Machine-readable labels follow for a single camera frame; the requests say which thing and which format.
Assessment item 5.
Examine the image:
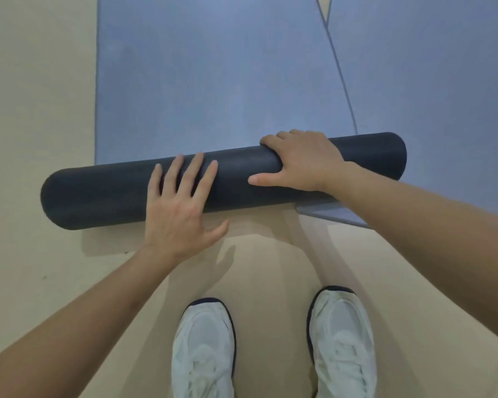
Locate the grey yoga mat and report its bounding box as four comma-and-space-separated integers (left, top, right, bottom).
40, 0, 407, 232
297, 0, 498, 229

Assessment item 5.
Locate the person's right forearm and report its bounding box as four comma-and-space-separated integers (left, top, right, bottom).
328, 161, 498, 351

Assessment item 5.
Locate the person's left forearm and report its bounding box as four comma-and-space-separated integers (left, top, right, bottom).
0, 244, 179, 398

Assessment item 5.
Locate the person's left hand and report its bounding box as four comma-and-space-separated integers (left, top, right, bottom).
143, 152, 230, 261

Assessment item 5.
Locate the person's left white sneaker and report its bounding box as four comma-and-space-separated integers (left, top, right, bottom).
171, 297, 237, 398

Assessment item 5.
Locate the person's right hand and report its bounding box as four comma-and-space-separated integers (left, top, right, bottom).
248, 129, 347, 193

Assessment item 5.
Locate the person's right white sneaker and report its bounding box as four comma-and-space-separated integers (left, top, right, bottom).
306, 285, 378, 398

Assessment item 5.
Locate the person's white sneaker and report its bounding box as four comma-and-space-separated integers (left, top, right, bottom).
306, 285, 378, 398
171, 297, 237, 398

